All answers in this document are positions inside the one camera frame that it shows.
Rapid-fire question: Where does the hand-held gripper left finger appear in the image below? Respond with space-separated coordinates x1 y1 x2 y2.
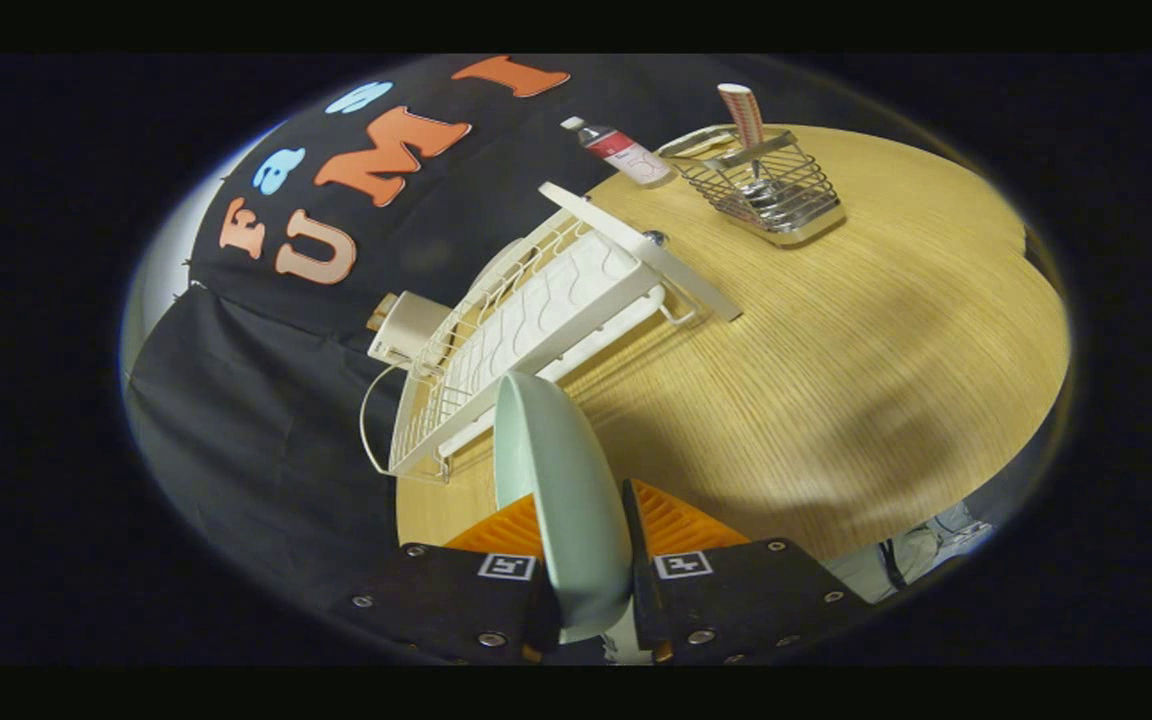
336 493 562 666

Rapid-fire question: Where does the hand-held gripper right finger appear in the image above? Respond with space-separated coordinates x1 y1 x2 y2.
621 478 877 666

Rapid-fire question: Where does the pale green plate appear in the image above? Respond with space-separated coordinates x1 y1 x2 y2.
493 371 634 644

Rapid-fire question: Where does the white wire dish rack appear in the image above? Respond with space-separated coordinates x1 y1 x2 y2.
360 182 743 484

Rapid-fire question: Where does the metal wire basket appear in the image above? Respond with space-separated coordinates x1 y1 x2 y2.
681 128 847 248

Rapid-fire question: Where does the spoon with striped handle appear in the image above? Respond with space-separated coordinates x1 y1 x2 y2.
717 83 787 216

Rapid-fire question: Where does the black backdrop cloth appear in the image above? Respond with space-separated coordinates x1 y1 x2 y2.
126 55 837 641

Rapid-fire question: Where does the white toaster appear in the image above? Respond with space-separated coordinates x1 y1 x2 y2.
367 291 452 369

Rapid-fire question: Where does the white object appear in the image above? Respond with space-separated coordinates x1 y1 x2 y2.
826 500 995 603

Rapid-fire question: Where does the clear bottle with red label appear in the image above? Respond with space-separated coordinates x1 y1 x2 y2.
561 116 675 189

